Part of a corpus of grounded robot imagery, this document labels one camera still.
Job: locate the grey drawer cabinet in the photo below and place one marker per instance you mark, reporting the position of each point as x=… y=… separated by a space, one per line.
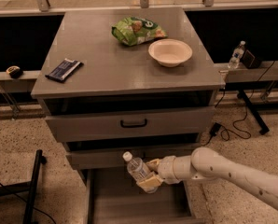
x=117 y=78

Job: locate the black table leg right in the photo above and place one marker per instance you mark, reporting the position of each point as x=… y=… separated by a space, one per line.
x=253 y=111

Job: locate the small water bottle on ledge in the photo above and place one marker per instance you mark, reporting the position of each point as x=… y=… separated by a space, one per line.
x=237 y=55

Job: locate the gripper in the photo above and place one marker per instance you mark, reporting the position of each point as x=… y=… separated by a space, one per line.
x=167 y=170

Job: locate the grey top drawer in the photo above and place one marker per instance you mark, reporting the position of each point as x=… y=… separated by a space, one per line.
x=113 y=125

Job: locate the white paper bowl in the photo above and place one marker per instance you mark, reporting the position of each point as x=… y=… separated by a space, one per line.
x=170 y=52

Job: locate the grey middle drawer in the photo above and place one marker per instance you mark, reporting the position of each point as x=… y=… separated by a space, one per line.
x=112 y=157

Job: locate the yellow black tape measure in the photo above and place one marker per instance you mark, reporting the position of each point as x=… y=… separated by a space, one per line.
x=14 y=71

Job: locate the grey open bottom drawer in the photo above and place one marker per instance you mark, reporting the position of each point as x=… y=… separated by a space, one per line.
x=114 y=198

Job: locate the green chip bag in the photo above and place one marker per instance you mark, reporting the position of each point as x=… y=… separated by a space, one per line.
x=134 y=31

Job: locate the clear plastic bottle blue label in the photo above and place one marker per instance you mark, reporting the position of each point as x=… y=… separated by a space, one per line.
x=139 y=171

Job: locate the black box on ledge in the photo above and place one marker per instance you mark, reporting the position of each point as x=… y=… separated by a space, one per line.
x=250 y=61

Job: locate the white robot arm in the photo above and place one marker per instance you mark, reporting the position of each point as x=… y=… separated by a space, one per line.
x=204 y=164

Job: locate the black metal stand left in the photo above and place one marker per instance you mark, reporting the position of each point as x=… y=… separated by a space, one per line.
x=30 y=187

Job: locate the dark blue snack packet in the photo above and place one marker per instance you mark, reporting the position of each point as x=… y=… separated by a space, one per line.
x=64 y=70

